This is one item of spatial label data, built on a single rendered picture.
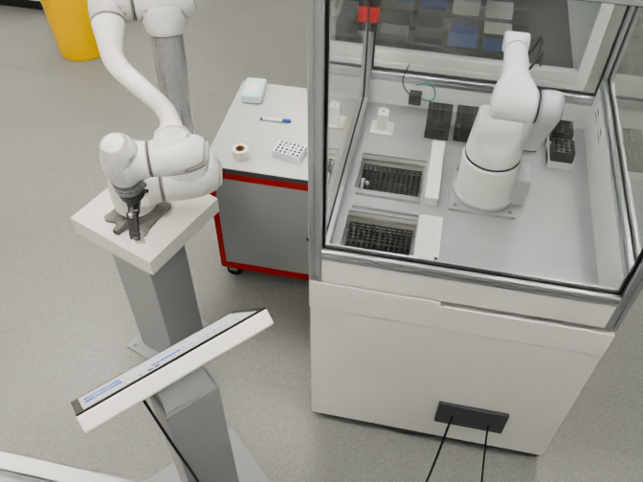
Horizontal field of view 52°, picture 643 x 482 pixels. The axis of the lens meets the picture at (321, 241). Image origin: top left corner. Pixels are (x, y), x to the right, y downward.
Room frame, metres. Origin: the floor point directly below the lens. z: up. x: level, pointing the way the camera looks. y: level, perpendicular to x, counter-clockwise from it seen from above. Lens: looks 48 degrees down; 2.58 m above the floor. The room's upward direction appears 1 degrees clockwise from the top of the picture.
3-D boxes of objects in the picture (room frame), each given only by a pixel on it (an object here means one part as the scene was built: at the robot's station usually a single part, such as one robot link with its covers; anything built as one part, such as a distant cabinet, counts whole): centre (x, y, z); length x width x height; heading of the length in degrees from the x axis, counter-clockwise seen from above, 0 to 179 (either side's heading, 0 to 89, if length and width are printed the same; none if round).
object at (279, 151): (2.13, 0.14, 0.78); 0.12 x 0.08 x 0.04; 69
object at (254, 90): (2.56, 0.32, 0.78); 0.15 x 0.10 x 0.04; 174
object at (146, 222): (1.68, 0.69, 0.86); 0.22 x 0.18 x 0.06; 155
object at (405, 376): (1.71, -0.52, 0.40); 1.03 x 0.95 x 0.80; 169
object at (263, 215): (2.31, 0.16, 0.38); 0.62 x 0.58 x 0.76; 169
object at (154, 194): (1.70, 0.66, 1.00); 0.18 x 0.16 x 0.22; 103
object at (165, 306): (1.70, 0.68, 0.38); 0.30 x 0.30 x 0.76; 58
